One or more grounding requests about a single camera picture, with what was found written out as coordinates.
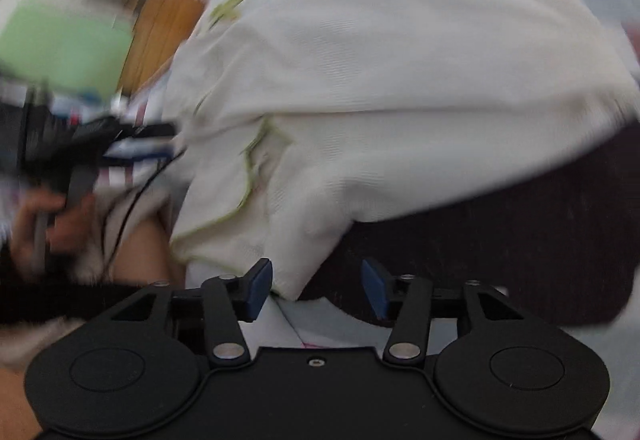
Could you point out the person's leg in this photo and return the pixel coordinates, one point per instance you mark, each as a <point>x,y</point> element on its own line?
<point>145,250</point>

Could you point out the striped white shorts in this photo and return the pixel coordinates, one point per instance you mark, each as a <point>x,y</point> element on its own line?
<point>120,215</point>

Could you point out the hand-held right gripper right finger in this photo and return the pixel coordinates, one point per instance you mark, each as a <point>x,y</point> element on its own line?
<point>374,287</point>

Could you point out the light green panel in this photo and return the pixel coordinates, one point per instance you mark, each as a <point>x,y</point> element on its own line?
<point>60,50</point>

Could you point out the person's left hand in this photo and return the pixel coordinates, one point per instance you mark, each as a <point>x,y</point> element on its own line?
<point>65,230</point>

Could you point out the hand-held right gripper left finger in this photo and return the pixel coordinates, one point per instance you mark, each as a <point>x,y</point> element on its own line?
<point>259,290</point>

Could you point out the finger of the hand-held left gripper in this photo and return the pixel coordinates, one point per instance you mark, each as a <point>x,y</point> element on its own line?
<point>140,132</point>

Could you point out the white robe with green trim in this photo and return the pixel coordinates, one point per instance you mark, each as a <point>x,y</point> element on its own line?
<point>400,95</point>

